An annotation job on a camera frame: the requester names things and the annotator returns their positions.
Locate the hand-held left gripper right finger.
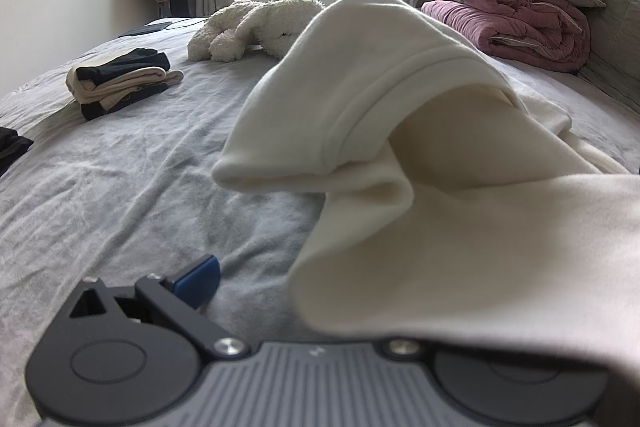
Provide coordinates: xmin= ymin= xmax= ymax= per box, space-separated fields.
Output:
xmin=382 ymin=337 xmax=427 ymax=362

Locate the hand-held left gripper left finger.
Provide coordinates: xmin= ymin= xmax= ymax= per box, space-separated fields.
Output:
xmin=67 ymin=253 xmax=252 ymax=362

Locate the cream long-sleeved sweatshirt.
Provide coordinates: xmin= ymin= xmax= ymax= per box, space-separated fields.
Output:
xmin=212 ymin=0 xmax=640 ymax=388

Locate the stack of folded dark and beige clothes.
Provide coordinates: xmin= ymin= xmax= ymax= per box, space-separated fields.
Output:
xmin=66 ymin=48 xmax=185 ymax=121

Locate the bed with grey sheet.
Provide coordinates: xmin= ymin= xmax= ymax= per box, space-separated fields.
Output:
xmin=0 ymin=14 xmax=640 ymax=427

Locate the black garment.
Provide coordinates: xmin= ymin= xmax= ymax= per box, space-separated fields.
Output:
xmin=0 ymin=127 xmax=34 ymax=178

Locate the white plush dog toy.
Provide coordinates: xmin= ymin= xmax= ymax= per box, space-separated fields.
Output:
xmin=187 ymin=0 xmax=326 ymax=62

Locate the pink folded quilt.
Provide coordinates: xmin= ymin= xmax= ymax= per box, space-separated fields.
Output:
xmin=421 ymin=0 xmax=593 ymax=74

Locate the grey quilted headboard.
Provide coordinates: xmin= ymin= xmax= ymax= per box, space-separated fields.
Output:
xmin=572 ymin=0 xmax=640 ymax=108

